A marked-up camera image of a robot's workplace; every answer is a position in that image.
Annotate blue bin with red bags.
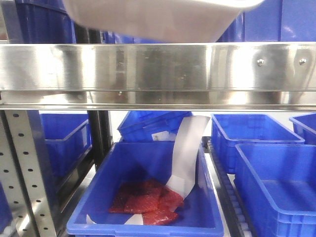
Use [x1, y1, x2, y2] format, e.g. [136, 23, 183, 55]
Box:
[67, 141, 224, 237]

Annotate white plastic bin with lid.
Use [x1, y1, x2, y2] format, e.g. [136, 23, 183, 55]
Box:
[63, 0, 262, 43]

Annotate blue bin upper left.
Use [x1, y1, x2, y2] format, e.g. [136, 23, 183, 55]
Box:
[15, 0, 76, 44]

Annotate red plastic bags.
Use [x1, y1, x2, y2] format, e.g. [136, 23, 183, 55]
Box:
[108, 179, 184, 225]

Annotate blue bin upper right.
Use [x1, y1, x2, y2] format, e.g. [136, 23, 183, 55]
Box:
[218, 0, 316, 42]

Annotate tilted blue bin behind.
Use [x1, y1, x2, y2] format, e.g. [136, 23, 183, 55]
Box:
[118, 111, 193, 142]

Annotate blue bin far right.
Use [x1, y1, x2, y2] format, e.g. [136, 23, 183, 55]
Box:
[289, 113, 316, 145]

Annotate blue bin lower left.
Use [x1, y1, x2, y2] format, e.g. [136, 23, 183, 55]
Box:
[40, 114, 91, 177]

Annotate stainless steel shelf beam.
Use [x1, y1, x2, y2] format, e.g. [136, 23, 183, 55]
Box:
[0, 42, 316, 111]

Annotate white paper strip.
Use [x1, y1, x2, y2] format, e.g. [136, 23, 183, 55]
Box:
[96, 116, 209, 225]

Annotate blue bin front right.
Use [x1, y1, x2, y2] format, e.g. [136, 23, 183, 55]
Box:
[235, 144, 316, 237]

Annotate perforated steel shelf upright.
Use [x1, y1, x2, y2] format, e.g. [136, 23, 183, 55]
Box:
[0, 110, 59, 237]

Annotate blue bin back right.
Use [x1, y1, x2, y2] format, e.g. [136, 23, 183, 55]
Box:
[211, 114, 305, 174]

